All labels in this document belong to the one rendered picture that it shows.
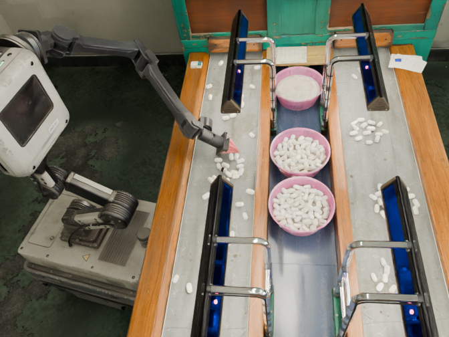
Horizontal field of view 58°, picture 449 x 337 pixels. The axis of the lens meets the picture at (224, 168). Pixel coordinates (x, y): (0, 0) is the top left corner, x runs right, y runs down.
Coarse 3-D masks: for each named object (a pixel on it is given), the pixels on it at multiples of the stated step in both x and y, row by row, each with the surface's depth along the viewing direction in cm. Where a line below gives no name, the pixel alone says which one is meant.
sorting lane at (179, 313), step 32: (224, 64) 228; (256, 96) 209; (224, 128) 198; (256, 128) 196; (192, 160) 188; (224, 160) 186; (256, 160) 184; (192, 192) 178; (192, 224) 168; (192, 256) 159; (192, 288) 151; (224, 320) 143
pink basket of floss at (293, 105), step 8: (280, 72) 215; (288, 72) 217; (296, 72) 217; (304, 72) 216; (280, 80) 217; (320, 80) 210; (320, 88) 210; (280, 96) 203; (288, 104) 206; (296, 104) 204; (304, 104) 204; (312, 104) 209
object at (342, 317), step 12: (360, 240) 115; (372, 240) 114; (348, 252) 118; (348, 264) 124; (348, 276) 124; (336, 288) 141; (348, 288) 122; (336, 300) 145; (348, 300) 120; (360, 300) 106; (372, 300) 105; (384, 300) 104; (396, 300) 104; (408, 300) 103; (420, 300) 103; (336, 312) 143; (348, 312) 115; (336, 324) 140; (348, 324) 120; (336, 336) 138
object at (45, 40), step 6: (18, 30) 146; (24, 30) 145; (30, 30) 144; (36, 30) 144; (36, 36) 144; (42, 36) 148; (48, 36) 151; (42, 42) 147; (48, 42) 150; (42, 48) 147; (48, 48) 150; (42, 60) 149
